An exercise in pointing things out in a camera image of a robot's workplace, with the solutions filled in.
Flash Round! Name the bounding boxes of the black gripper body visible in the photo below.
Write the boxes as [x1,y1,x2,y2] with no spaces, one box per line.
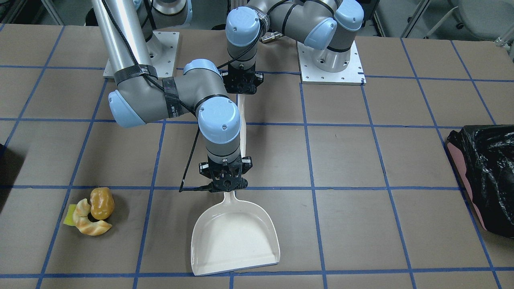
[198,156,252,191]
[222,69,264,95]

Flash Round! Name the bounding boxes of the white hand brush black bristles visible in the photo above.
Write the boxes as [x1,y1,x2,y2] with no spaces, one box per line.
[237,94,247,157]

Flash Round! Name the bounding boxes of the yellow sponge piece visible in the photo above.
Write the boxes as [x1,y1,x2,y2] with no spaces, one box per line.
[63,204,77,226]

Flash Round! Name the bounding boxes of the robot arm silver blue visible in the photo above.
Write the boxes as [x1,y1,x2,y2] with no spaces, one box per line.
[92,0,252,192]
[222,0,365,94]

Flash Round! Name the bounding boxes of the black lined trash bin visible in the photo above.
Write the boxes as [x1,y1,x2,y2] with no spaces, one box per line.
[446,125,514,238]

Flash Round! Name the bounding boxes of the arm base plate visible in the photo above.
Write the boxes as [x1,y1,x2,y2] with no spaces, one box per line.
[103,31,179,79]
[297,41,367,85]

